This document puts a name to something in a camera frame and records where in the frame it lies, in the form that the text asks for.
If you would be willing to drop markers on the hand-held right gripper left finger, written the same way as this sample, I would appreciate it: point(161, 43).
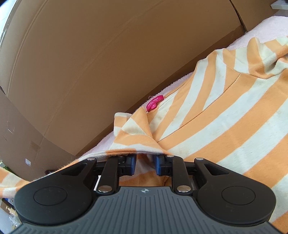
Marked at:
point(133, 165)

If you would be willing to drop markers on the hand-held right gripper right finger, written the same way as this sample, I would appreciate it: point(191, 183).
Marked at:
point(158, 166)

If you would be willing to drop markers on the orange white striped shirt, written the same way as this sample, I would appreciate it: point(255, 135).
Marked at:
point(225, 112)

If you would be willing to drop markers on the small white sticker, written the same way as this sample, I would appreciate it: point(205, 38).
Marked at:
point(27, 162)

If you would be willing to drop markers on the cardboard box with small sticker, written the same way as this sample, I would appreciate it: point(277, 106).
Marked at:
point(27, 130)

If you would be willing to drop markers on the large labelled cardboard box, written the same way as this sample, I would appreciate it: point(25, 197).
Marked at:
point(101, 56)

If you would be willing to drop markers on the pile of assorted clutter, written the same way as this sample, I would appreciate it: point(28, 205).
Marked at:
point(9, 213)

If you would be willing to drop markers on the pink terry towel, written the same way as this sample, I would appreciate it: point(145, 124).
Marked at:
point(265, 27)

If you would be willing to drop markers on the cardboard box with taped flaps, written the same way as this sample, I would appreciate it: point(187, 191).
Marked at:
point(258, 9)

